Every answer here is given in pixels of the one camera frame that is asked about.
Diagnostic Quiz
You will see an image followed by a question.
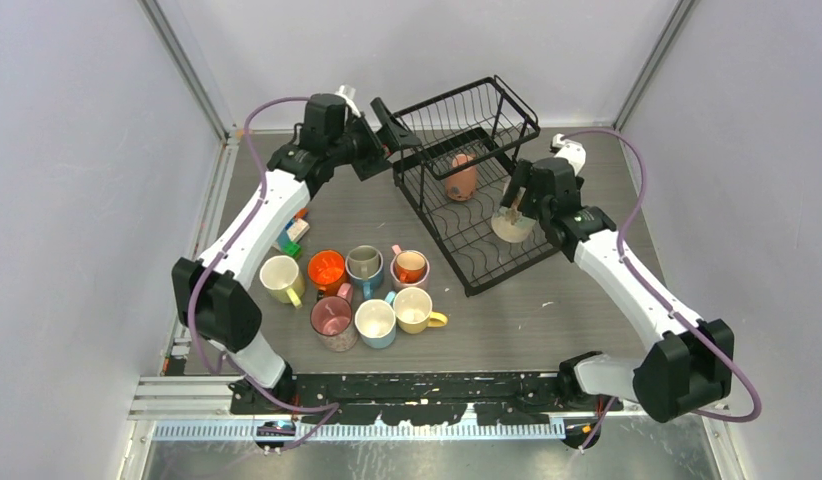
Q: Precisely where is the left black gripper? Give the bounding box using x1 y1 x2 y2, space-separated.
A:
330 100 421 182

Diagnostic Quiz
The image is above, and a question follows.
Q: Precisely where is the cream floral mug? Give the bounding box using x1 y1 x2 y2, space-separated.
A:
491 188 537 244

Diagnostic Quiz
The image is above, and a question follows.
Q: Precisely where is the black wire dish rack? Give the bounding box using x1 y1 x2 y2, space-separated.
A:
392 75 555 296

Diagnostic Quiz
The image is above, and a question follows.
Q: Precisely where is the beige grey cup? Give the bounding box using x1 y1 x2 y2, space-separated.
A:
346 245 382 280

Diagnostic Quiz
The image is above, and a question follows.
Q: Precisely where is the small orange cup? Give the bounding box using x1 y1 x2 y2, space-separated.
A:
394 250 427 284

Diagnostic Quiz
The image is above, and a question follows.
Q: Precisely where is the large orange mug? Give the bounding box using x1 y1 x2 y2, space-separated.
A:
307 249 348 300

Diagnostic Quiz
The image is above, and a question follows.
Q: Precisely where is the light pink faceted mug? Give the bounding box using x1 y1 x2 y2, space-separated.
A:
389 245 431 290

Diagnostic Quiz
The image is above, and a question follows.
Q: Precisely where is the yellow mug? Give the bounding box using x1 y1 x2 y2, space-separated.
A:
393 287 448 334

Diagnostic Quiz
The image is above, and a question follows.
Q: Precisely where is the yellow-green faceted mug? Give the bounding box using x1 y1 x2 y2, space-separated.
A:
259 255 306 308

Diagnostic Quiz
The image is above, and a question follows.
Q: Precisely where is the light blue faceted mug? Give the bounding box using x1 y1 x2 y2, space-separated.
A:
354 291 397 349

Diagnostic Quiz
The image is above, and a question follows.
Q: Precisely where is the pink patterned mug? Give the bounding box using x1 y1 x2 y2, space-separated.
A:
310 283 358 352

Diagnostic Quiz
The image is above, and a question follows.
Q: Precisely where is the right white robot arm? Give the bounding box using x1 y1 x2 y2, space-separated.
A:
500 157 734 423

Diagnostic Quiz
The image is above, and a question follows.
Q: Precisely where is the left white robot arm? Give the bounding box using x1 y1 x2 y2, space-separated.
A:
172 91 421 414

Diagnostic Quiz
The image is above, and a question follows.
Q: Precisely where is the salmon pink mug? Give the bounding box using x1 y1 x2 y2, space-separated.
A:
445 153 477 202

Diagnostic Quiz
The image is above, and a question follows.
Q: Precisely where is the small white toy block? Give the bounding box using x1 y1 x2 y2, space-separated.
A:
286 218 310 243

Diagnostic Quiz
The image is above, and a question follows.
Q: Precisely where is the small blue toy block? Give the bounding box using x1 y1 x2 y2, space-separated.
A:
275 229 291 251

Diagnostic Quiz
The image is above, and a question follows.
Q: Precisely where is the small green toy block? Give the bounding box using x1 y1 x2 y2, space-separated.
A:
281 242 302 260

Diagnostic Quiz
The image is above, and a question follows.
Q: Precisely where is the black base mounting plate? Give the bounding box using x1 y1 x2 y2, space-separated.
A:
230 370 624 427

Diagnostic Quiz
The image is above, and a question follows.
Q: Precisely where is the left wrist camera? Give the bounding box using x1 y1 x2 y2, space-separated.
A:
334 85 362 118

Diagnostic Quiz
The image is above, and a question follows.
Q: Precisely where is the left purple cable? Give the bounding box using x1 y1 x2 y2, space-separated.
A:
186 96 339 453

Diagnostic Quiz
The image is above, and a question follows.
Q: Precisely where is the purple cable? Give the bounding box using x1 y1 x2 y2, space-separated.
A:
186 96 339 453
561 129 763 452

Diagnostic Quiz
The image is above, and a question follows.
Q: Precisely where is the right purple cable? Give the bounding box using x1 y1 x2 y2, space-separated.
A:
561 129 763 452

